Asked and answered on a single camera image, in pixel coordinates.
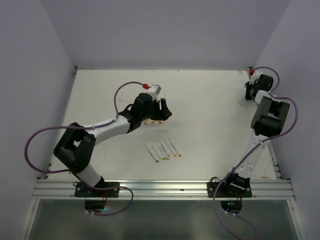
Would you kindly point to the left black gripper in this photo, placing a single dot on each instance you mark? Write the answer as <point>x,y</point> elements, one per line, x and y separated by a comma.
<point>162,114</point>

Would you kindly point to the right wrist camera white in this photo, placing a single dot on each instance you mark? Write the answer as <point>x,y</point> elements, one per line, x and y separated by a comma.
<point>255,76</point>

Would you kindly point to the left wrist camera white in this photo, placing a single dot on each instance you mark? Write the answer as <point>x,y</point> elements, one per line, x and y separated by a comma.
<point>154,90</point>

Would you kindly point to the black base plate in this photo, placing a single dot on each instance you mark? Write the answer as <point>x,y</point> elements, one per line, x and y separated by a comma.
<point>226,191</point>
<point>83,191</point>

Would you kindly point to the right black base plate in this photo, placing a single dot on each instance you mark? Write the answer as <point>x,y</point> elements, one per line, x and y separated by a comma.
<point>226,191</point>

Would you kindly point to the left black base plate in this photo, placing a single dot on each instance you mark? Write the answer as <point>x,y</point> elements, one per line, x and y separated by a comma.
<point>83,191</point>

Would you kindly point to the light green cap marker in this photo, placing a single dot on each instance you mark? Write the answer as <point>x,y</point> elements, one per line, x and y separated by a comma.
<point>157,149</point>

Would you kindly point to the orange cap marker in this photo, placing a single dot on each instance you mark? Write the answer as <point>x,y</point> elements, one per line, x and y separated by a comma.
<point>174,148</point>

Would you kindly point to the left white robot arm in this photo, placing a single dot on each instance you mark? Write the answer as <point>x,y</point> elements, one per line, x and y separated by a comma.
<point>76,146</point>

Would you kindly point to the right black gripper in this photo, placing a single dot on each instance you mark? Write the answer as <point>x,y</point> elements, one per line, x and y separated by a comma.
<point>247,96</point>

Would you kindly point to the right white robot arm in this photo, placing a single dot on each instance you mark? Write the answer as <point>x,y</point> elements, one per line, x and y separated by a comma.
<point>267,122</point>

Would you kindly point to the teal green marker pen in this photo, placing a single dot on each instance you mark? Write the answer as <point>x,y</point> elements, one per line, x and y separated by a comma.
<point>151,154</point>

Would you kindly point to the aluminium rail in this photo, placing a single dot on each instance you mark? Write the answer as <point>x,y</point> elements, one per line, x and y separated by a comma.
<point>65,189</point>

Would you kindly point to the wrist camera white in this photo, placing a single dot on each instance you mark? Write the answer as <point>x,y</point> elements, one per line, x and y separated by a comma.
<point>255,76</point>
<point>154,90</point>

